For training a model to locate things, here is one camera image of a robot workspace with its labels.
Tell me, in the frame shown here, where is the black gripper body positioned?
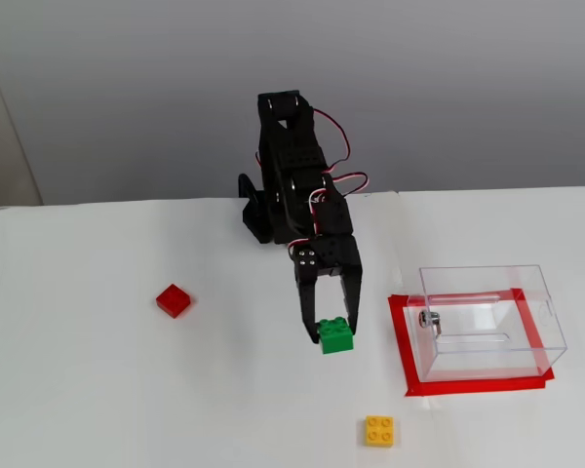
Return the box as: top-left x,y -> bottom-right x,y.
316,236 -> 364,279

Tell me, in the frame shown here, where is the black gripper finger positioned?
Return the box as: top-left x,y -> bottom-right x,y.
293,246 -> 324,344
339,271 -> 364,337

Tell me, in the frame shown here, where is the green lego brick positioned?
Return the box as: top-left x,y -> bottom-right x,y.
316,316 -> 356,356

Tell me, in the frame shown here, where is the red lego brick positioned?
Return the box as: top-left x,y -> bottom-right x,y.
155,283 -> 192,320

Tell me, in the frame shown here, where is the yellow lego brick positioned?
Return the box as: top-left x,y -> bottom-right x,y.
364,414 -> 398,448

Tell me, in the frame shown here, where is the transparent plastic box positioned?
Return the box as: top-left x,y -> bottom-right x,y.
407,264 -> 568,384

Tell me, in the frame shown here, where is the silver cam lock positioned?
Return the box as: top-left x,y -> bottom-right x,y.
417,310 -> 445,340

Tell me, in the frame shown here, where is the black table clamp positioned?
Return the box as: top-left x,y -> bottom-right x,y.
237,173 -> 270,245

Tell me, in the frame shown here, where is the red tape square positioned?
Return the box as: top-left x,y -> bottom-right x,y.
387,288 -> 556,399

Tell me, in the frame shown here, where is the red white gripper cable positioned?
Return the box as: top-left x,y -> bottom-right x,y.
287,171 -> 370,259

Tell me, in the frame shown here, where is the red white wrist cable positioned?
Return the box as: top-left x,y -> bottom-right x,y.
311,109 -> 352,173

